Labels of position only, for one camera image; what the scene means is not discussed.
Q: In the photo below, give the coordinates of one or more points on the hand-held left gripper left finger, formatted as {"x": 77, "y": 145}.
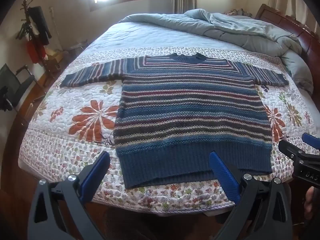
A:
{"x": 96, "y": 171}

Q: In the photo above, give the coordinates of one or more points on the wooden coat rack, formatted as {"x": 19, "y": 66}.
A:
{"x": 25, "y": 12}

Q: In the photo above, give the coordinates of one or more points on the person's right hand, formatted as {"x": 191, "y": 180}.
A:
{"x": 312, "y": 202}

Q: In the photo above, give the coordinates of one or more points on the wooden headboard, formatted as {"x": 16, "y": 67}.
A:
{"x": 297, "y": 32}

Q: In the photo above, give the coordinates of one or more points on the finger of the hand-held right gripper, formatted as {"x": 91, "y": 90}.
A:
{"x": 292, "y": 150}
{"x": 311, "y": 141}

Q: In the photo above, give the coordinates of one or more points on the black hanging garment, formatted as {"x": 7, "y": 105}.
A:
{"x": 40, "y": 25}

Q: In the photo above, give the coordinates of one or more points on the brown box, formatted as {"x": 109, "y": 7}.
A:
{"x": 53, "y": 62}

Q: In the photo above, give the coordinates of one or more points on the floral pillow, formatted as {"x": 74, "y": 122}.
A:
{"x": 237, "y": 12}

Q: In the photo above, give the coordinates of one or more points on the black chair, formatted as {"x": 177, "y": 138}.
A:
{"x": 12, "y": 87}

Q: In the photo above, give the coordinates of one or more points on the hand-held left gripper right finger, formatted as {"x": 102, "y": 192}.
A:
{"x": 222, "y": 175}

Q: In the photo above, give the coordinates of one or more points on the grey comforter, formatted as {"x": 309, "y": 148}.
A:
{"x": 240, "y": 30}

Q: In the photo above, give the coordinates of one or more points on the white floral quilt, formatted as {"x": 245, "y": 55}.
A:
{"x": 75, "y": 120}

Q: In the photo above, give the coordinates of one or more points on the blue striped knit sweater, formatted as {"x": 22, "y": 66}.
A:
{"x": 190, "y": 120}

